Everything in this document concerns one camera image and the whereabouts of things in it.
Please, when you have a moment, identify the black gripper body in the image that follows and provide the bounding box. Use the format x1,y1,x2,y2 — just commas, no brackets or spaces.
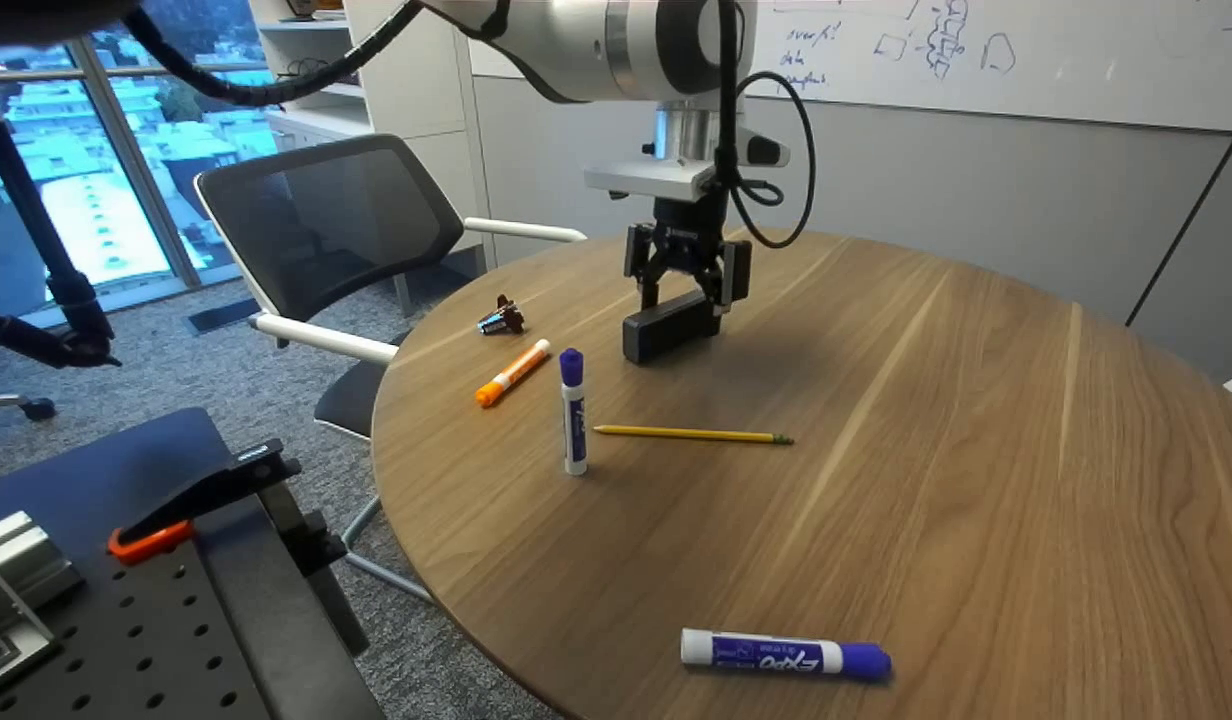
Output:
649,191,734,304

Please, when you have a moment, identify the black whiteboard duster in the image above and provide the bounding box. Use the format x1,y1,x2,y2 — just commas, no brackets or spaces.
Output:
618,293,725,370

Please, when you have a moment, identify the small black object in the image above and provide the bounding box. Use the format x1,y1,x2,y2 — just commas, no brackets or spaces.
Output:
476,293,527,339

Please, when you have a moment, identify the upright blue white marker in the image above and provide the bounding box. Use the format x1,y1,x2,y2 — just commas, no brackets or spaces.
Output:
554,345,595,479

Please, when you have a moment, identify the orange white marker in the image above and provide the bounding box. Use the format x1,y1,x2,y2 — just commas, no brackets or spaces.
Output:
472,336,554,412

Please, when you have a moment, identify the yellow pencil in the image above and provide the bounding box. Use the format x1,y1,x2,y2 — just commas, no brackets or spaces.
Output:
593,421,796,449

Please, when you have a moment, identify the small blue white marker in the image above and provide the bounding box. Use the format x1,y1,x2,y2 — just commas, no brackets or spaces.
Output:
675,623,895,688

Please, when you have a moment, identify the white shelf unit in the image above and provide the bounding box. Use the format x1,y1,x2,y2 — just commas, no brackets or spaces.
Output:
246,0,367,142

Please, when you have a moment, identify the black perforated robot mounting base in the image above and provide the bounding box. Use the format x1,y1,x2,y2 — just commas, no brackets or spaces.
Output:
0,404,387,720

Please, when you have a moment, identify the aluminium extrusion block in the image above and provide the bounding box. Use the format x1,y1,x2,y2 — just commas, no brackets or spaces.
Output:
0,508,87,699

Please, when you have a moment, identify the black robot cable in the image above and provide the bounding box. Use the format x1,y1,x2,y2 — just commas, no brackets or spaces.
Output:
114,0,825,257

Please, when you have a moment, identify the grey mesh chair, white frame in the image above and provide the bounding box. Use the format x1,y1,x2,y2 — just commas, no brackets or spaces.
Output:
190,131,593,606

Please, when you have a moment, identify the wall whiteboard with blue writing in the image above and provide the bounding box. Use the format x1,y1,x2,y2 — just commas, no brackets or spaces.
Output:
740,0,1232,138

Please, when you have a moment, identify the black clamp with orange handle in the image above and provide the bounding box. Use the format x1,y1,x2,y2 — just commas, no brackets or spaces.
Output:
103,437,371,658

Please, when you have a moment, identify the black camera stand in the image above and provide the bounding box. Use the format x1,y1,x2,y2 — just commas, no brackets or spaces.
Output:
0,75,124,376

